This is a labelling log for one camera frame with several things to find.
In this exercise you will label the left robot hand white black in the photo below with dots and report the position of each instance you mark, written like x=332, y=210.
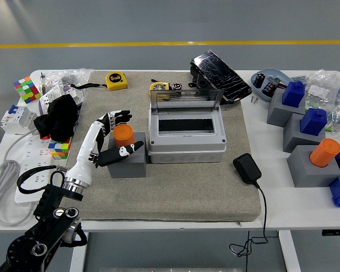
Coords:
x=83, y=153

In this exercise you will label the orange cylinder battery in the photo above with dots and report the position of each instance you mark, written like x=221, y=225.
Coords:
x=324, y=153
x=124, y=136

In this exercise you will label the smoky transparent box lid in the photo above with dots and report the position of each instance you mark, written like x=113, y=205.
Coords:
x=187, y=92

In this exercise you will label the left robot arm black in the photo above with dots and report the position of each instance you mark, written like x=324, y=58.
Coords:
x=49, y=221

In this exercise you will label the blue square battery block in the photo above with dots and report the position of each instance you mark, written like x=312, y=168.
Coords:
x=313, y=122
x=293, y=95

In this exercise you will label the small colourful puzzle cube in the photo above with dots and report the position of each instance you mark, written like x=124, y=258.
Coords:
x=59, y=148

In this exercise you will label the black cloth glove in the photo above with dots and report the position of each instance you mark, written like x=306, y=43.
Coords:
x=58, y=119

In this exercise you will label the grey block with round hole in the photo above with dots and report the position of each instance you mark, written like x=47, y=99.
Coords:
x=130, y=167

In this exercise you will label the white power strip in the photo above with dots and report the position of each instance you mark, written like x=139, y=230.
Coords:
x=34, y=158

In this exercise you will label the white circuit breaker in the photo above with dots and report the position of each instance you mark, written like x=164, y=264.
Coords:
x=17, y=119

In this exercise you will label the yellow tape measure black label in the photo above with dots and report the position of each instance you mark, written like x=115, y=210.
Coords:
x=116, y=82

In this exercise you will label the clear plastic bag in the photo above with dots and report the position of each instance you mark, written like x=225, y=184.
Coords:
x=73, y=74

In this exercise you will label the silver pen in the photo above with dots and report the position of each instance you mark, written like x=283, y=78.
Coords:
x=42, y=82

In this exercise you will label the large colourful puzzle cube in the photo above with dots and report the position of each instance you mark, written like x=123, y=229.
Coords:
x=27, y=89

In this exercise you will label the grey-brown table mat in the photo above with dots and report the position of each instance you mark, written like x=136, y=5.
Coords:
x=173, y=192

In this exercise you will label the yellow tape measure silver face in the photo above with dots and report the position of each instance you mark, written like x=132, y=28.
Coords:
x=158, y=85

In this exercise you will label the white table leg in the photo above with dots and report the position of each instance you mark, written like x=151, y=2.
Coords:
x=289, y=252
x=79, y=255

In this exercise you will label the small black capacitor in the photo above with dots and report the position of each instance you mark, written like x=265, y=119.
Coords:
x=177, y=85

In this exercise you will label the black case cracked glass panel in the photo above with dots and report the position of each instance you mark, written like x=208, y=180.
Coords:
x=221, y=75

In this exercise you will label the black power adapter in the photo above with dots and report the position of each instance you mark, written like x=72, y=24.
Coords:
x=246, y=168

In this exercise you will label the metal mat zipper pull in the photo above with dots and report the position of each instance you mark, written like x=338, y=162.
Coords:
x=239, y=224

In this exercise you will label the grey holder block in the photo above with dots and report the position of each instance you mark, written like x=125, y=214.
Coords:
x=276, y=113
x=293, y=136
x=303, y=170

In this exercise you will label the blue-grey oval tray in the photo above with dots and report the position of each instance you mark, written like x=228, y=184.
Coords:
x=272, y=73

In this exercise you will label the small red metal part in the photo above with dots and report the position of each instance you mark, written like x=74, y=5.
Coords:
x=275, y=80

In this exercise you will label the small green part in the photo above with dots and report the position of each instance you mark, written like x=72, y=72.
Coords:
x=328, y=129

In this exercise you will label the clear plastic parts bags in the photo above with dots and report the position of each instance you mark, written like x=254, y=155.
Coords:
x=328, y=90

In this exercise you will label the blue plastic holder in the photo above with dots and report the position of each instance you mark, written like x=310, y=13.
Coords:
x=338, y=195

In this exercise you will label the black table control panel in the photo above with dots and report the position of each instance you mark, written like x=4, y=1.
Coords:
x=335, y=233

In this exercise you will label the grey electrical enclosure box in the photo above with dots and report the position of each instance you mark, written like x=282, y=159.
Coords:
x=187, y=144

